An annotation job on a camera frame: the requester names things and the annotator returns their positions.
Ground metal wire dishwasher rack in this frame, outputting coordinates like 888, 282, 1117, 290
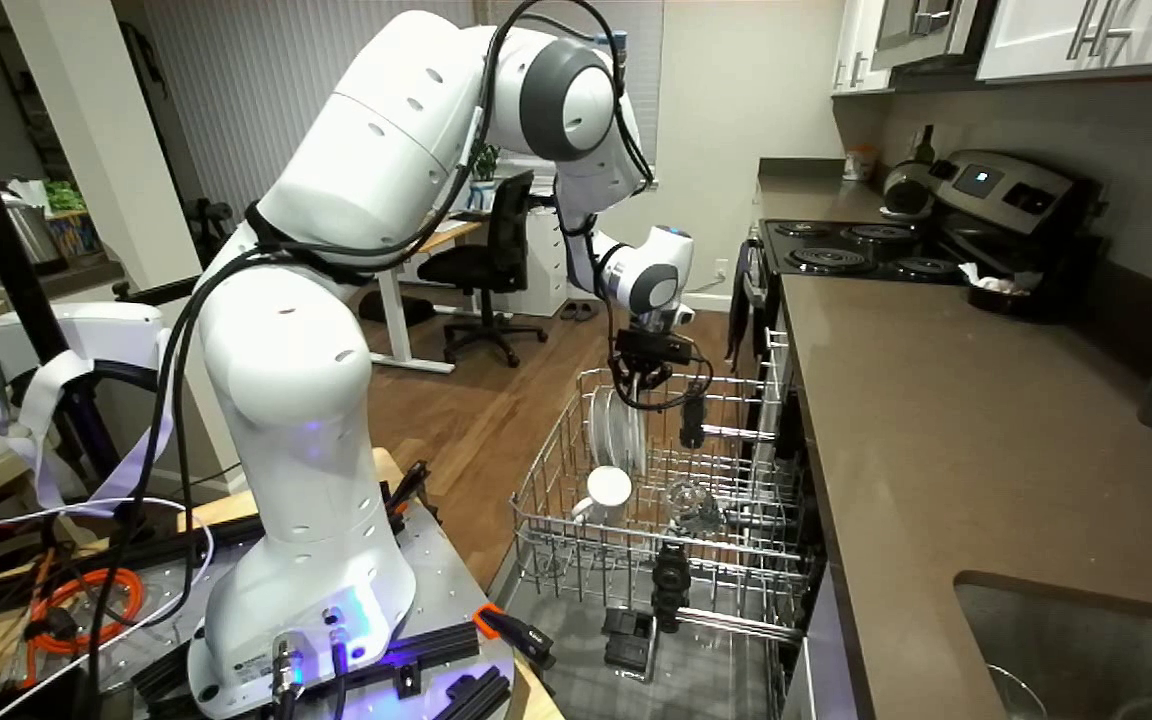
505, 363, 822, 649

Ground black steel kitchen stove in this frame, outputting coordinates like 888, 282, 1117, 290
729, 149, 1103, 367

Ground steel kitchen sink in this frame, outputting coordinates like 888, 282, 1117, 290
951, 574, 1152, 720

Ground black block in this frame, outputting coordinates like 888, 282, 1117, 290
429, 664, 514, 720

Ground grey dishwasher door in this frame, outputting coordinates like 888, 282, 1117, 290
501, 564, 811, 720

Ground white mug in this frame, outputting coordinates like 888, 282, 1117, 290
569, 465, 639, 527

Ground black shallow dish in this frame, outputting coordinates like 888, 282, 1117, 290
951, 256, 1046, 325

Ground white upper cabinets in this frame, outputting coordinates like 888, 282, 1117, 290
971, 0, 1152, 88

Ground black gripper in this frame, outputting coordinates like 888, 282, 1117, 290
607, 316, 695, 411

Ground white thin cable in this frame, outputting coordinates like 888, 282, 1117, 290
0, 495, 228, 720

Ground metal robot mounting table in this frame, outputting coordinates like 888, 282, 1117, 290
68, 495, 569, 720

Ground clear drinking glass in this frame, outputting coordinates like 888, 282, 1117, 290
669, 478, 729, 537

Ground black orange bar clamp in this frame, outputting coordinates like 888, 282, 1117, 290
466, 598, 561, 671
378, 457, 434, 542

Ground black rack attachment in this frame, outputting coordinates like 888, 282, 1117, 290
677, 377, 713, 453
646, 542, 695, 635
594, 604, 662, 681

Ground dark steel kettle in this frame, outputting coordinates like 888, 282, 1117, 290
877, 125, 958, 224

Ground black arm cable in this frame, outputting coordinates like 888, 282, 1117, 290
76, 0, 658, 720

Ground black metal bar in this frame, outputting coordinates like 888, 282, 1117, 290
366, 617, 488, 702

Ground clear jug dark handle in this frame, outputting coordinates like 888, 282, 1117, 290
0, 197, 72, 272

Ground white sink base cabinet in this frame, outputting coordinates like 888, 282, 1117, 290
785, 568, 877, 720

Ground white narrow upper cabinet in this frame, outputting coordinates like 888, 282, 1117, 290
827, 0, 896, 95

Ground white lavender flat strap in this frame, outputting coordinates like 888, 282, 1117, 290
0, 299, 182, 526

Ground black office chair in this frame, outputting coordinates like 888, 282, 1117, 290
413, 169, 554, 372

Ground orange cable coil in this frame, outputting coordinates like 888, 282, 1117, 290
21, 564, 153, 662

